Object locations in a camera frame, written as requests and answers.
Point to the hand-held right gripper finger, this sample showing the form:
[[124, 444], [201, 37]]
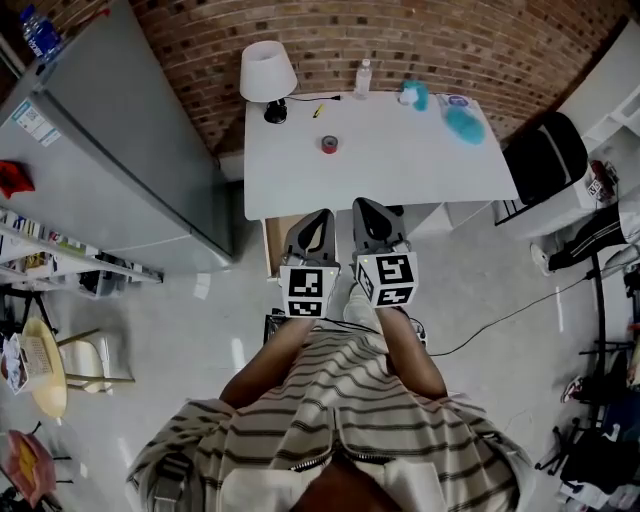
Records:
[[395, 232], [360, 230]]

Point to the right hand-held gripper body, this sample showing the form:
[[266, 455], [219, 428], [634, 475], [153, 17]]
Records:
[[395, 275]]

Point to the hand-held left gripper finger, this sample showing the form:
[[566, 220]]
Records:
[[296, 245], [329, 245]]

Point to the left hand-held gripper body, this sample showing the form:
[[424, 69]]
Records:
[[307, 290]]

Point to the wooden drawer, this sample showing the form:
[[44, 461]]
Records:
[[277, 245]]

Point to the red tape roll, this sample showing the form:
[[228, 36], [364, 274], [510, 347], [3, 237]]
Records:
[[329, 144]]

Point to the yellow marker pen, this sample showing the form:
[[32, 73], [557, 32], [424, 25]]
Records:
[[318, 111]]

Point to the person's left forearm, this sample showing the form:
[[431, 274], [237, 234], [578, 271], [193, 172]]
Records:
[[265, 365]]

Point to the person's right forearm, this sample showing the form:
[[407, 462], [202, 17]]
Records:
[[415, 355]]

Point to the white desk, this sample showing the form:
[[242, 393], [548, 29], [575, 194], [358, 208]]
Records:
[[400, 165]]

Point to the person's white shoe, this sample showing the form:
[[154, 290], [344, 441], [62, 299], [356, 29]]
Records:
[[360, 310]]

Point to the white power strip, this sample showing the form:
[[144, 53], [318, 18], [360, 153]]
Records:
[[419, 332]]

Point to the teal duster in plastic bag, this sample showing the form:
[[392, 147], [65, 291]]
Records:
[[465, 125]]

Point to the person's striped shirt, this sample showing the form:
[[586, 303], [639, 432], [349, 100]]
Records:
[[340, 430]]

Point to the clear plastic bottle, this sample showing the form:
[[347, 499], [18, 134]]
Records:
[[362, 82]]

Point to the black chair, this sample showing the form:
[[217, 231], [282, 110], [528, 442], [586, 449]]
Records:
[[545, 160]]

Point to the white table lamp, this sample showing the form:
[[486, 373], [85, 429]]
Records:
[[267, 70]]

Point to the grey refrigerator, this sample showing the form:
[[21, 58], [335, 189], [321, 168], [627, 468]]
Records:
[[115, 150]]

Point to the black stand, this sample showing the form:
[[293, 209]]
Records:
[[600, 310]]

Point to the white metal shelf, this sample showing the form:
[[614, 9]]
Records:
[[75, 255]]

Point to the yellow stool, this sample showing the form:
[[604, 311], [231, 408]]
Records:
[[92, 360]]

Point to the white cabinet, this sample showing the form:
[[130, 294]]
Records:
[[610, 125]]

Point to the round yellow table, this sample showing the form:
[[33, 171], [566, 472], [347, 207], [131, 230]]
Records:
[[50, 395]]

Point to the white perforated box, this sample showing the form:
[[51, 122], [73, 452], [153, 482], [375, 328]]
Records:
[[30, 360]]

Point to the red bag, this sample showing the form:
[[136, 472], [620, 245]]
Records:
[[12, 180]]

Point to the blue capped plastic bottle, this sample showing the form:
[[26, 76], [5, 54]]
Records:
[[40, 35]]

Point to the pink bag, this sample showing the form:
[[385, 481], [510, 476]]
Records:
[[25, 465]]

